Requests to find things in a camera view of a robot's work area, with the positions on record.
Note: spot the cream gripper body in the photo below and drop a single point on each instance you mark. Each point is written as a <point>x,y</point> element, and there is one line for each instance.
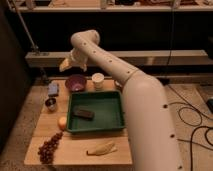
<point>75,58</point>

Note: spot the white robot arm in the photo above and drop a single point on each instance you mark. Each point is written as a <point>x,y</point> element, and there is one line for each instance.
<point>151,133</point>

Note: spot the white paper cup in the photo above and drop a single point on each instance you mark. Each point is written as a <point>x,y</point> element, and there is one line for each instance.
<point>98,79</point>

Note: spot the small metal cup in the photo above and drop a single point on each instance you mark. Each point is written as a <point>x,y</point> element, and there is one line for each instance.
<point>50,103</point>

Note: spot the purple bowl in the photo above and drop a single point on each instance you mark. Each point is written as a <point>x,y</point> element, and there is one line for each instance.
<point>76,83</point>

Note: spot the metal stand pole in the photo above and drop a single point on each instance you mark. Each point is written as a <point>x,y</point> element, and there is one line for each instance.
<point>34,47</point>

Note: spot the brown bowl with cloth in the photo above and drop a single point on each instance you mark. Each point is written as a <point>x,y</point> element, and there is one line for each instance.
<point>118,85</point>

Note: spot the dark rectangular block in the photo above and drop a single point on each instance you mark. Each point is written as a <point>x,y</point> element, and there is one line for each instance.
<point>82,113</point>

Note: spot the green plastic tray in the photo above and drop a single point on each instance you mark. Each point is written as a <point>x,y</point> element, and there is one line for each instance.
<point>107,109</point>

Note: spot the yellow round fruit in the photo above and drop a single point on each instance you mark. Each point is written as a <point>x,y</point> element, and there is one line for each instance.
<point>62,122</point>

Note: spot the long metal beam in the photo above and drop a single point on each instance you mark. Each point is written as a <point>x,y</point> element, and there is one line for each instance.
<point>138,58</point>

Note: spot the wooden board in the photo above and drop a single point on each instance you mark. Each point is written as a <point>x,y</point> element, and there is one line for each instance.
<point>72,148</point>

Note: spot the yellow banana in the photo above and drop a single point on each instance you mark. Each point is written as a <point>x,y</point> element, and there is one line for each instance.
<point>102,149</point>

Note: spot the bunch of red grapes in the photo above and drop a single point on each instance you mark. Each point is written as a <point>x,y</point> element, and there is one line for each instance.
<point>46,151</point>

